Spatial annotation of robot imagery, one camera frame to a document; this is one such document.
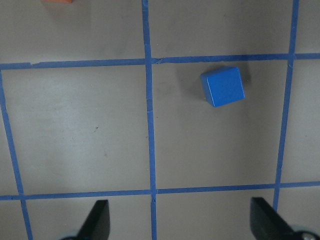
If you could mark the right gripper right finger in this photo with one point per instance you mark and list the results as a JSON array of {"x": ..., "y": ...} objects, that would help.
[{"x": 266, "y": 224}]

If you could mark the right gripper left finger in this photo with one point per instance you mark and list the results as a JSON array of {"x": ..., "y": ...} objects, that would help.
[{"x": 97, "y": 224}]

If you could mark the orange wooden block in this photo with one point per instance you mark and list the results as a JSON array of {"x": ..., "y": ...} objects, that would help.
[{"x": 59, "y": 1}]

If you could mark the blue wooden block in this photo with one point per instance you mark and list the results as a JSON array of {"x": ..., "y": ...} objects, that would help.
[{"x": 223, "y": 86}]

